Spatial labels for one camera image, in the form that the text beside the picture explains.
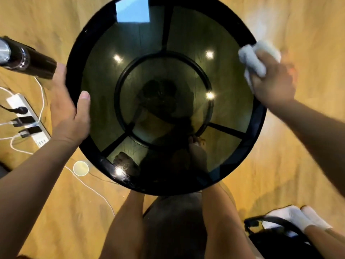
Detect black chair frame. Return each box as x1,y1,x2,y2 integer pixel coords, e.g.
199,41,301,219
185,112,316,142
244,215,325,259

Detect person's right leg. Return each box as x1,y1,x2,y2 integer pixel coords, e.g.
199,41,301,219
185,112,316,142
202,183,256,259

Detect white power strip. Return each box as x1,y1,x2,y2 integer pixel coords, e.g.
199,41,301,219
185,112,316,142
6,93,51,148

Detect person's left forearm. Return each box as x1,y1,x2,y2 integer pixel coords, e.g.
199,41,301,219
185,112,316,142
0,132,88,259

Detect person's left leg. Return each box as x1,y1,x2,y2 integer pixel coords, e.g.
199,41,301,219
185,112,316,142
99,190,145,259

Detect black plug with cable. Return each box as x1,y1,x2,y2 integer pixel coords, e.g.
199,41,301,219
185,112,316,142
0,104,29,115

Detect thin white cable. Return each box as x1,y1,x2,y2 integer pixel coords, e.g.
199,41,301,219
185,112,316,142
34,76,45,124

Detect grey shorts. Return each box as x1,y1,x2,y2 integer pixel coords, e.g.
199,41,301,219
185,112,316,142
142,192,208,259

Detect white round charging disc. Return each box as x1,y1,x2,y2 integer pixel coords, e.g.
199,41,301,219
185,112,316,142
72,160,89,177

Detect person's right hand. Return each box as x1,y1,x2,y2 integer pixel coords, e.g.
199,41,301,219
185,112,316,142
251,49,297,109

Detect round black glass table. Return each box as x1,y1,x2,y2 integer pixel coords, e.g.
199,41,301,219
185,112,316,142
65,0,267,197

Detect person's right forearm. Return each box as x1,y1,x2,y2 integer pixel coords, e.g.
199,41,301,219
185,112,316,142
265,98,345,198

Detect person's leg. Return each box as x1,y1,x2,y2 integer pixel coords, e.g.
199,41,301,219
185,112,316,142
202,183,256,259
99,190,145,259
304,225,345,259

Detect white cleaning cloth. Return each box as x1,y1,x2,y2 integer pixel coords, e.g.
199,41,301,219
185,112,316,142
238,40,281,93

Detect black cylindrical appliance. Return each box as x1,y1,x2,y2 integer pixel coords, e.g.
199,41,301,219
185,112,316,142
0,36,57,80

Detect black power adapter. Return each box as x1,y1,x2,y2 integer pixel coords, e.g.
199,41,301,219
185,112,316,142
18,126,42,138
11,116,36,128

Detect person's left hand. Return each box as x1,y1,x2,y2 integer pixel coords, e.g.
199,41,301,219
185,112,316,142
50,63,91,145

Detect long white cable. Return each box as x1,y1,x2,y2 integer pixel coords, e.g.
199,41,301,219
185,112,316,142
10,136,116,217

